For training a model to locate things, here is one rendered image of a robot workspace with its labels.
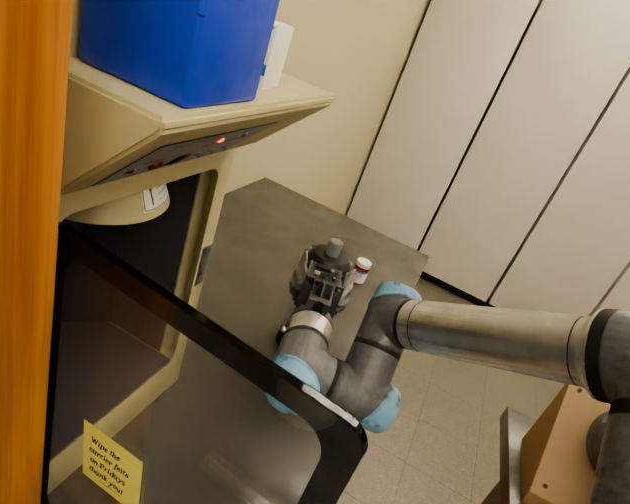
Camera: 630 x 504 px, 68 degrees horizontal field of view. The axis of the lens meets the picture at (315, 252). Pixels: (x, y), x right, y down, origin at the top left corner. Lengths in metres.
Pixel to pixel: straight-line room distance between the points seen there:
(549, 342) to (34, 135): 0.49
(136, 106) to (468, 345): 0.46
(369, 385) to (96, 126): 0.50
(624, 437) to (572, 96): 2.98
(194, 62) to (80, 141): 0.10
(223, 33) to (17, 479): 0.38
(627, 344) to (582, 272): 3.11
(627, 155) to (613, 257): 0.66
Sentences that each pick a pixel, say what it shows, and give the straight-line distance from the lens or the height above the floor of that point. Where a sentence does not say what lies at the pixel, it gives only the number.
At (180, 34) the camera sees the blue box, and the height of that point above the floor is 1.56.
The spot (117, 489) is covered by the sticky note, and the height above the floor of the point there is 1.15.
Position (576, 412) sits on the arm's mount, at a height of 1.09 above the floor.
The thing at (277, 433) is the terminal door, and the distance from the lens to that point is 0.35.
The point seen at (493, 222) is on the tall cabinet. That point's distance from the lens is 3.50.
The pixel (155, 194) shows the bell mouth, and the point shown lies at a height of 1.34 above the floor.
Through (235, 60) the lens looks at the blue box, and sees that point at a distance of 0.39.
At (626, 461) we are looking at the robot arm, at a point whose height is 1.37.
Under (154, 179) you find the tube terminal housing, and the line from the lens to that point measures 0.55.
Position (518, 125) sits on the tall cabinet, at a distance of 3.37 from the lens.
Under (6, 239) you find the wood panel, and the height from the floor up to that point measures 1.43.
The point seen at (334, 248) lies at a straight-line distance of 0.92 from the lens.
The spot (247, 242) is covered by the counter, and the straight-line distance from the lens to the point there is 1.38.
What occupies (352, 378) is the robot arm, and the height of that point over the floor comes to 1.16.
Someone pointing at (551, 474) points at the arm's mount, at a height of 1.00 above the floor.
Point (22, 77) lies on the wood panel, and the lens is 0.28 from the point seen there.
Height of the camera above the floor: 1.61
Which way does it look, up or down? 28 degrees down
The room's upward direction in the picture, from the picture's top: 20 degrees clockwise
